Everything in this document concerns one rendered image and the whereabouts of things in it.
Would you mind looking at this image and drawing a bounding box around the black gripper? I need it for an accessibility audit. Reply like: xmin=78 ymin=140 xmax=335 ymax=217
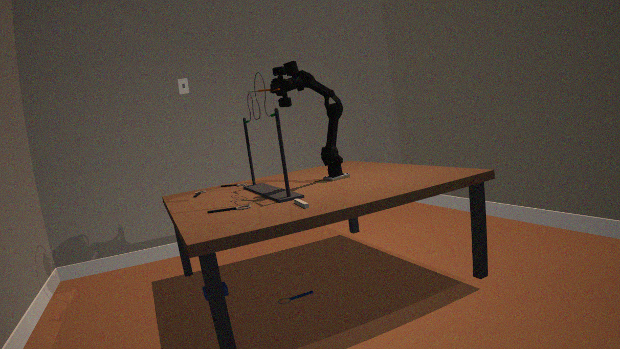
xmin=270 ymin=66 xmax=296 ymax=107

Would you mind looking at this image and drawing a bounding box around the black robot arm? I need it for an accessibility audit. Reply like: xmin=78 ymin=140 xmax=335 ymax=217
xmin=283 ymin=61 xmax=344 ymax=178

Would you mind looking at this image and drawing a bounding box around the beige rectangular bar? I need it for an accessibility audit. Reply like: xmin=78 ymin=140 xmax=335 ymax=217
xmin=294 ymin=199 xmax=309 ymax=208

